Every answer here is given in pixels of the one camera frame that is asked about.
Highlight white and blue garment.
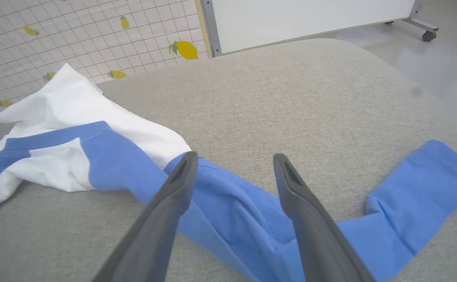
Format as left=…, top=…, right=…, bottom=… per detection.
left=0, top=63, right=457, bottom=282

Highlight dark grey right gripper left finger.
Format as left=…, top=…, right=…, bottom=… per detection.
left=91, top=151, right=199, bottom=282

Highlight white rolling partition board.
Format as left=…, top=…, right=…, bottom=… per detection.
left=200, top=0, right=440, bottom=58

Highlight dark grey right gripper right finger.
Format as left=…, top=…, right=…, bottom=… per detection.
left=272, top=153, right=376, bottom=282

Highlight lemon print grid panel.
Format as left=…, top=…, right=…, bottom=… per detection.
left=0, top=0, right=213, bottom=110

